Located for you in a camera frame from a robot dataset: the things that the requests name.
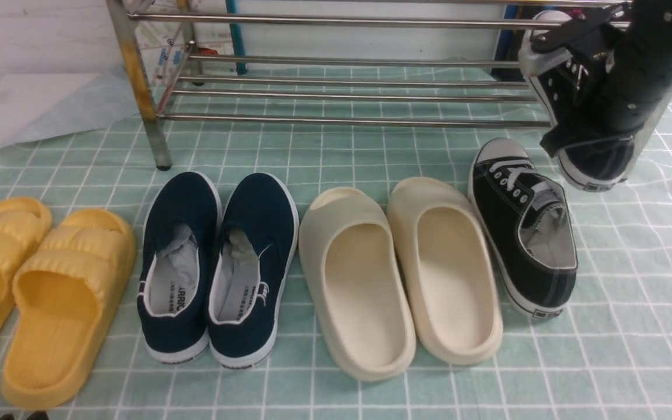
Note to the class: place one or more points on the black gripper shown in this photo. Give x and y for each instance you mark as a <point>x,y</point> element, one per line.
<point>588,36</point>

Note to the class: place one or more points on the black canvas sneaker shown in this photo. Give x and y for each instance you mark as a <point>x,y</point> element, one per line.
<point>526,218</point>
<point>598,157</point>

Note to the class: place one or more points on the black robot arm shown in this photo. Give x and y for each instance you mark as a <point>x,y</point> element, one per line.
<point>626,50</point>

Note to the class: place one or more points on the metal shoe rack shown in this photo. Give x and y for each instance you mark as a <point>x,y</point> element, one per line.
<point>153,111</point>

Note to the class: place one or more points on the right cream foam slide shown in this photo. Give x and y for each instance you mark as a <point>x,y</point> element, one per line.
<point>447,271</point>

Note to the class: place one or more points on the cream foam slide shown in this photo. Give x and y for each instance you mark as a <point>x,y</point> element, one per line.
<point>347,254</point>
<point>447,271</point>

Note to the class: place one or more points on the left cream foam slide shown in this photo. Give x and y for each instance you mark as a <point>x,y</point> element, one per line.
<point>347,254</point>

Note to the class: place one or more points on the teal vertical pole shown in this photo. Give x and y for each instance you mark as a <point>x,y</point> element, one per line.
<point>236,38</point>

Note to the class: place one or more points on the green checkered floor cloth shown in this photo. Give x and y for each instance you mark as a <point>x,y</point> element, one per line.
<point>608,356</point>

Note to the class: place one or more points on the right navy slip-on shoe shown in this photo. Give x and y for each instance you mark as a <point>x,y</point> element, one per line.
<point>255,246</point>

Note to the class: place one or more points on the navy slip-on shoe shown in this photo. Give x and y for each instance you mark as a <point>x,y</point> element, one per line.
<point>177,255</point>
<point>255,246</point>

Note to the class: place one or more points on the left navy slip-on shoe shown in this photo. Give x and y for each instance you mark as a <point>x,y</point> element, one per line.
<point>177,255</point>

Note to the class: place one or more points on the right yellow slide sandal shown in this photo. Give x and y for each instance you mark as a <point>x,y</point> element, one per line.
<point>67,294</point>

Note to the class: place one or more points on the light blue paper sheet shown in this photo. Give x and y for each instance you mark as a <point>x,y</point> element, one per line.
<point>35,107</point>

